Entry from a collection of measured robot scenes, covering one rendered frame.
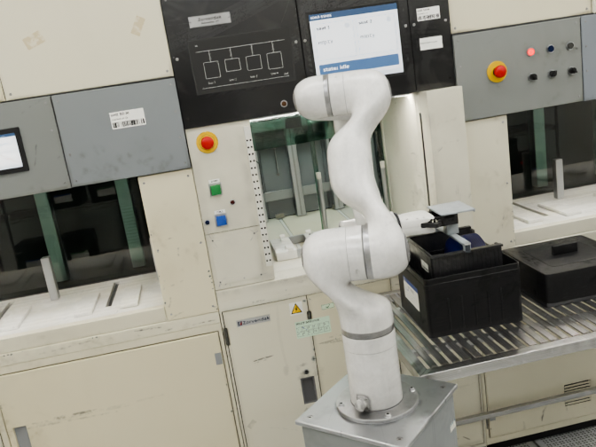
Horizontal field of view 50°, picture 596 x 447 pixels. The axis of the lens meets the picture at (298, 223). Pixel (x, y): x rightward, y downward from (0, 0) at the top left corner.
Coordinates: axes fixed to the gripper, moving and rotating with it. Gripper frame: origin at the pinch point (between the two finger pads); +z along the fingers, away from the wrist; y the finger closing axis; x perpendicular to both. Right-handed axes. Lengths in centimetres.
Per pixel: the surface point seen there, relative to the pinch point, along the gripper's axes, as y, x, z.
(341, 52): -30, 50, -19
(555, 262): 0.6, -19.8, 31.6
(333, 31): -30, 56, -20
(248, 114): -29, 36, -50
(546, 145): -77, 1, 73
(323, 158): -120, 5, -14
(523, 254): -11.5, -19.9, 27.6
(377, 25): -30, 56, -6
